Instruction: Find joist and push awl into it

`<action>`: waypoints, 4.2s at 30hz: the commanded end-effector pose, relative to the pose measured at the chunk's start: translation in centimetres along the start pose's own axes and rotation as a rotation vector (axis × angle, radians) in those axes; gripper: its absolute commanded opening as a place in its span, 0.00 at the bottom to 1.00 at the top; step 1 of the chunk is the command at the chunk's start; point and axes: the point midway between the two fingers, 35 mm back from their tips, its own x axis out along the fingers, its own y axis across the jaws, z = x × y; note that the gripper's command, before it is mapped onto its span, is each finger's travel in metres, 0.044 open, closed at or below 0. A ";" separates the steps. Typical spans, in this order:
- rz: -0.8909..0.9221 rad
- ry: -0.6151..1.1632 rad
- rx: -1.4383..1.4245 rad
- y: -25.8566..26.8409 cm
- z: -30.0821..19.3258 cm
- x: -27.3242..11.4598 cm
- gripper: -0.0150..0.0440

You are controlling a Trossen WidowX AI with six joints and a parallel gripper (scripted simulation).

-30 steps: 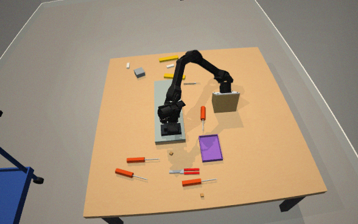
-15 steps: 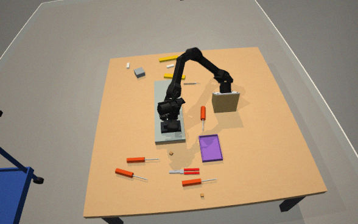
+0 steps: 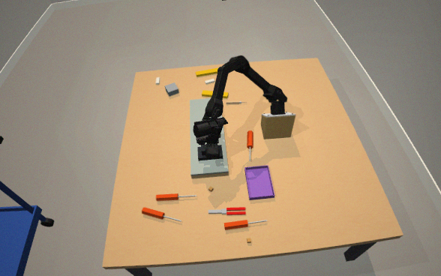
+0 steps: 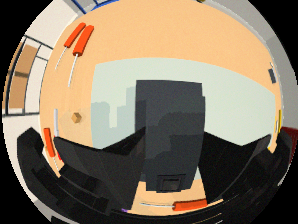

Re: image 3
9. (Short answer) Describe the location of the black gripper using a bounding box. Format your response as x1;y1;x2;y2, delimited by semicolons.
205;133;221;158

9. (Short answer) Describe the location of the yellow flat bar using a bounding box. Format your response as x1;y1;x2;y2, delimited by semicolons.
195;68;218;77
202;90;228;98

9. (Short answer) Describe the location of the purple open-top tray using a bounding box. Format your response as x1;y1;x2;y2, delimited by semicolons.
244;165;275;200

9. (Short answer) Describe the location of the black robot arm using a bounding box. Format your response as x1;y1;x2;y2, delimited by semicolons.
193;55;288;145

